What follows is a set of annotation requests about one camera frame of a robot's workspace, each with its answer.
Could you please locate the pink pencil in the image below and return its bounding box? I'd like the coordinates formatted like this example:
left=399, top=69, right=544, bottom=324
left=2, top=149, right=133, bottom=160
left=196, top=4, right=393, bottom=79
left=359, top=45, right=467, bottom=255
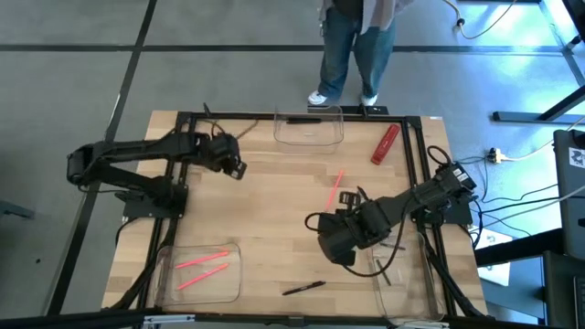
left=175, top=262, right=230, bottom=292
left=324, top=168, right=346, bottom=212
left=174, top=250, right=230, bottom=271

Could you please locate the white paper sheet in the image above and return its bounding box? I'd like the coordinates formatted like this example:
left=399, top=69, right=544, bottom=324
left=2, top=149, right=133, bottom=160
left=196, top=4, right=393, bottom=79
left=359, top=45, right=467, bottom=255
left=474, top=228, right=512, bottom=287

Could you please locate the black rig beam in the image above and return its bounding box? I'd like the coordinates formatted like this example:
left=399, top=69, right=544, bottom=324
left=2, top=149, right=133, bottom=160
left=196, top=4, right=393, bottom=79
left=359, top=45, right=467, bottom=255
left=0, top=309, right=585, bottom=329

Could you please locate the black crossbar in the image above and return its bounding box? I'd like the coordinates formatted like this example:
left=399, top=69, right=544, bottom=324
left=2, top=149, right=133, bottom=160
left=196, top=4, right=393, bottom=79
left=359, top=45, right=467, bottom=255
left=474, top=227, right=564, bottom=267

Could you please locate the white power strip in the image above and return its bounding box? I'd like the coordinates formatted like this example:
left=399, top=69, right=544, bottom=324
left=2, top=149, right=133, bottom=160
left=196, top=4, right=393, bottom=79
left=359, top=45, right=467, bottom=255
left=485, top=147, right=509, bottom=165

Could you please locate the grey equipment case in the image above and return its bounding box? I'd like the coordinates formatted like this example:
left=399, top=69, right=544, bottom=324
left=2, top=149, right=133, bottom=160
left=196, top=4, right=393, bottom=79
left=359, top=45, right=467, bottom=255
left=552, top=129, right=585, bottom=261

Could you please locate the dark cabinet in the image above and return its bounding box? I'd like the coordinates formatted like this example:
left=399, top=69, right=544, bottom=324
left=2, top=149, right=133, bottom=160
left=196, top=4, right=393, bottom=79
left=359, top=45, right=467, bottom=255
left=542, top=249, right=585, bottom=329

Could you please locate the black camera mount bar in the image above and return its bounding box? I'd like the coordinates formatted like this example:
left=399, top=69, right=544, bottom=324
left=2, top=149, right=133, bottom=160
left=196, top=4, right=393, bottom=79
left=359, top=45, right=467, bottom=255
left=306, top=103, right=390, bottom=117

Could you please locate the black metal leg bar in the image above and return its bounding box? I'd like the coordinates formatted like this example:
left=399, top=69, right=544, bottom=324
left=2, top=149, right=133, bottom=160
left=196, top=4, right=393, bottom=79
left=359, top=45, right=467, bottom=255
left=492, top=84, right=585, bottom=125

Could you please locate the dark green crayon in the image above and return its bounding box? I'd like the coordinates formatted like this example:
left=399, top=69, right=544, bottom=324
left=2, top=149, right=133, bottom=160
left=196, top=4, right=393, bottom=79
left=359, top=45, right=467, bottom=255
left=375, top=259, right=393, bottom=287

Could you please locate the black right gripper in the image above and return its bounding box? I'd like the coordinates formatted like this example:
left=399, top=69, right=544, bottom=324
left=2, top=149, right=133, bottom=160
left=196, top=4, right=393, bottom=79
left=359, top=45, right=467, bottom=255
left=316, top=191, right=393, bottom=268

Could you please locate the black metal table frame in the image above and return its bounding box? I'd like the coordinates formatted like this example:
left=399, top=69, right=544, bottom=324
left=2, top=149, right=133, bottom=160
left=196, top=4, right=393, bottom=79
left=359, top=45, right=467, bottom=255
left=136, top=111, right=488, bottom=321

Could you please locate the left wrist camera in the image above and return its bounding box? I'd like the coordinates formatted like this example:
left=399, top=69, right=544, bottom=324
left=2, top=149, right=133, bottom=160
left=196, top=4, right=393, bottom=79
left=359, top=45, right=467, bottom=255
left=227, top=160, right=249, bottom=181

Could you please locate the grey floor object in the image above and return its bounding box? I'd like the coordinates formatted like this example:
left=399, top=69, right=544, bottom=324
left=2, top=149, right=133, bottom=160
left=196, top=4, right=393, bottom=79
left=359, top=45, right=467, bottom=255
left=0, top=199, right=37, bottom=220

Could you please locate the black pen with print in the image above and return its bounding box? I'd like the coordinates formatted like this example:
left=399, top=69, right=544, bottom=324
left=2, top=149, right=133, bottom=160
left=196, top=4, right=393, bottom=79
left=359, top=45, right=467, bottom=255
left=281, top=280, right=327, bottom=297

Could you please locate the clear plastic bin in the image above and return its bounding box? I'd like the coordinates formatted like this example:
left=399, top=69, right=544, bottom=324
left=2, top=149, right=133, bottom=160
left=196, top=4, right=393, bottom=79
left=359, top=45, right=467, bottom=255
left=372, top=230, right=448, bottom=322
left=150, top=246, right=242, bottom=313
left=272, top=105, right=346, bottom=155

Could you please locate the red rectangular box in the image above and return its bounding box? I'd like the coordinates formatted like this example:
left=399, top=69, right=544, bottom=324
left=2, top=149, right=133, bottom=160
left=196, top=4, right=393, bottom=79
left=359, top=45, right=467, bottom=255
left=369, top=122, right=402, bottom=165

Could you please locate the person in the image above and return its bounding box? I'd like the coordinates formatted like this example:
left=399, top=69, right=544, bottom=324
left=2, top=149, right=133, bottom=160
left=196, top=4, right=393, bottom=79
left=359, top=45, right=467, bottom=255
left=306, top=0, right=415, bottom=107

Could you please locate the white cable with black plug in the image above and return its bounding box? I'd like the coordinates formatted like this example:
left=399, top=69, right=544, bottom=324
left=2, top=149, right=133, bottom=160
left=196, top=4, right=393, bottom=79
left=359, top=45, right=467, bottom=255
left=444, top=0, right=517, bottom=41

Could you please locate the aluminium extrusion bar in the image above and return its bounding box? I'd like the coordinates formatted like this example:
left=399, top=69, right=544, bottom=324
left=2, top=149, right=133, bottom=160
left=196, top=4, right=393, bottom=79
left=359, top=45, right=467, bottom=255
left=143, top=313, right=197, bottom=326

